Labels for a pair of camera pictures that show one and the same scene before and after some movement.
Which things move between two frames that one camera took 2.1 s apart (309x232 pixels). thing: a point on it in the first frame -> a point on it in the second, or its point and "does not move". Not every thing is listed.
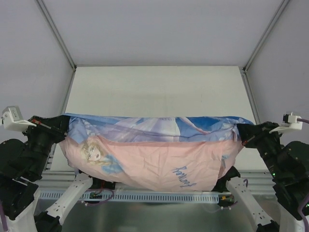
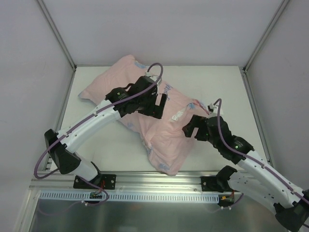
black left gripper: [50, 126] -> [151, 109]
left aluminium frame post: [42, 7] does not move
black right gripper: [256, 133] -> [196, 126]
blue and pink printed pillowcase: [154, 153] -> [170, 150]
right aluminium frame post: [264, 38] does not move
